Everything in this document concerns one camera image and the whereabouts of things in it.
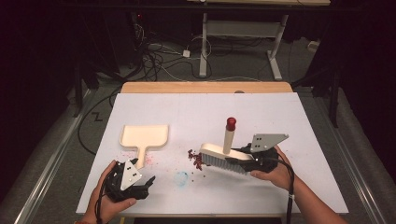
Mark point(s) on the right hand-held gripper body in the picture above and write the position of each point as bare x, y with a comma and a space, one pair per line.
264, 141

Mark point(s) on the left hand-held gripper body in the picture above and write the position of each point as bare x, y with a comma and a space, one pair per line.
129, 177

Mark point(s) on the cream brush with red cap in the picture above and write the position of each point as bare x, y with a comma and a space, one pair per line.
218, 155

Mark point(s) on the cream dustpan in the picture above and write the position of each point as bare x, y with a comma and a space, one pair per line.
146, 137

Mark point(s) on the pile of dark red crumbs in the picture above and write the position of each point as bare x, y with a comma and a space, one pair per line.
196, 158

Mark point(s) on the person's right hand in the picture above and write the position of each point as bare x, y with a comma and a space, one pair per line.
281, 175

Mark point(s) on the person's left hand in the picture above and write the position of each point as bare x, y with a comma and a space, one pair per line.
99, 202

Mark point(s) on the white table cover sheet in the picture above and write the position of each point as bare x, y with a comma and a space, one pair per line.
218, 109

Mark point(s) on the wooden table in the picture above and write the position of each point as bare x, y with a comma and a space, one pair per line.
202, 87

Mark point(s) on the black stand leg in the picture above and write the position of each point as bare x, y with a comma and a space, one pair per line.
77, 93

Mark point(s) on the small white box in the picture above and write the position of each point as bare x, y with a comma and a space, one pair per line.
313, 45

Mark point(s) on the white power adapter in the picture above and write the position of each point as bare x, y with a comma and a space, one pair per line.
186, 53

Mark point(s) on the metal floor rail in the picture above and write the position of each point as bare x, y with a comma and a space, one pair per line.
53, 161
351, 155

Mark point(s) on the white metal desk frame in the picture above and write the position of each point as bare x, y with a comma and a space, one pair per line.
204, 46

